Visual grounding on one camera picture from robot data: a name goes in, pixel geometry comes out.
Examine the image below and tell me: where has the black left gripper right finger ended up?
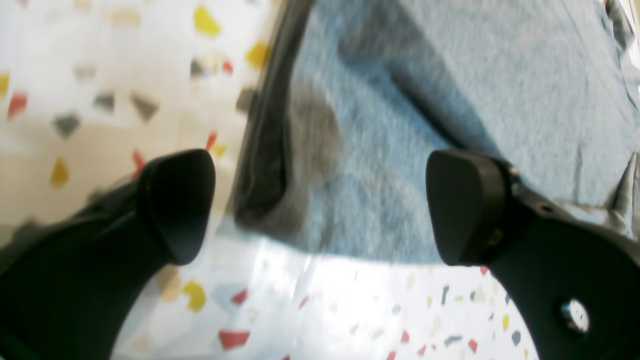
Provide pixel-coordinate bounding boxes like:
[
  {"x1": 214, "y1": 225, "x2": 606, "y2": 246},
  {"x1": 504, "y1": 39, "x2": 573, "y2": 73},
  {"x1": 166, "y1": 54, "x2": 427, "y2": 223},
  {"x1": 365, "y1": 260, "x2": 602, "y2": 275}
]
[{"x1": 425, "y1": 149, "x2": 640, "y2": 360}]

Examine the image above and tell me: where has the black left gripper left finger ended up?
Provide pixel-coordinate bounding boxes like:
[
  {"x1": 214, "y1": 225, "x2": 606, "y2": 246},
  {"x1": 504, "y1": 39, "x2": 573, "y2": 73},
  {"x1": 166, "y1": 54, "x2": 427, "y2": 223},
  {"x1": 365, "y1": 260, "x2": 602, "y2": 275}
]
[{"x1": 0, "y1": 149, "x2": 216, "y2": 360}]

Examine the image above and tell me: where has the grey t-shirt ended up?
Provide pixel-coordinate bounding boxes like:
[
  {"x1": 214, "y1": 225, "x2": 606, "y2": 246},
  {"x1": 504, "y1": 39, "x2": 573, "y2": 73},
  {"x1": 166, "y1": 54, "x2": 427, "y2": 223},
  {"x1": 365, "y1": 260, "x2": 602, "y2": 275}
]
[{"x1": 233, "y1": 0, "x2": 639, "y2": 264}]

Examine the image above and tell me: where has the terrazzo pattern tablecloth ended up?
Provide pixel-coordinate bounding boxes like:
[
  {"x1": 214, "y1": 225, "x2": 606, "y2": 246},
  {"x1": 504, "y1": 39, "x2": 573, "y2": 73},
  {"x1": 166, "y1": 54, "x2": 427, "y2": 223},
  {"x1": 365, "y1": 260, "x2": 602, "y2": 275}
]
[{"x1": 1, "y1": 0, "x2": 538, "y2": 360}]

